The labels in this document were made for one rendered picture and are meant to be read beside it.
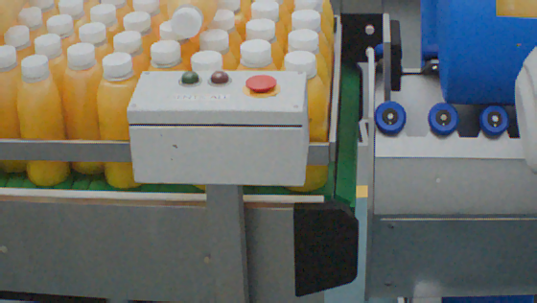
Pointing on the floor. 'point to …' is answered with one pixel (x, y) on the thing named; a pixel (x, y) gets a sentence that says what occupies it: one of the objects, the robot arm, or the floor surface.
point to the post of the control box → (227, 243)
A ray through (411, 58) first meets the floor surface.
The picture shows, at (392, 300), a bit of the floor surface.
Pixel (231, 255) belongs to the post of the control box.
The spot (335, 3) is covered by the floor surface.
